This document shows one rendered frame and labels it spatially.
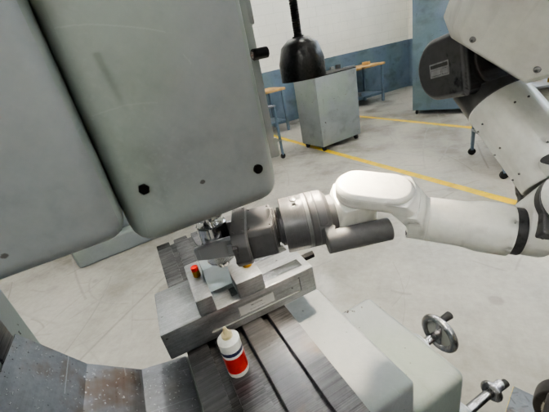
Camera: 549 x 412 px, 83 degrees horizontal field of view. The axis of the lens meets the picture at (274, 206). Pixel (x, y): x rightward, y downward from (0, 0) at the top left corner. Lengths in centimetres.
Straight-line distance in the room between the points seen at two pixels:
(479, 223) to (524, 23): 23
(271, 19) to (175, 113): 752
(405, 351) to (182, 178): 72
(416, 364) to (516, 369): 109
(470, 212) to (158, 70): 42
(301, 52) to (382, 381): 60
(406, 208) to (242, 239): 23
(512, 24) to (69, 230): 50
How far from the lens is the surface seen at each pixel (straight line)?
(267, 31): 776
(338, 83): 510
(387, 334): 95
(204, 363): 71
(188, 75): 35
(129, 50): 35
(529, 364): 199
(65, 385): 74
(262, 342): 70
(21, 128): 34
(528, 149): 55
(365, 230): 47
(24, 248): 36
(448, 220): 49
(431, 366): 90
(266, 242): 46
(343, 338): 78
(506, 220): 50
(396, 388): 71
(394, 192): 47
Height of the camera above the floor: 148
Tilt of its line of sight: 25 degrees down
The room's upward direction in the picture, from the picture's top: 12 degrees counter-clockwise
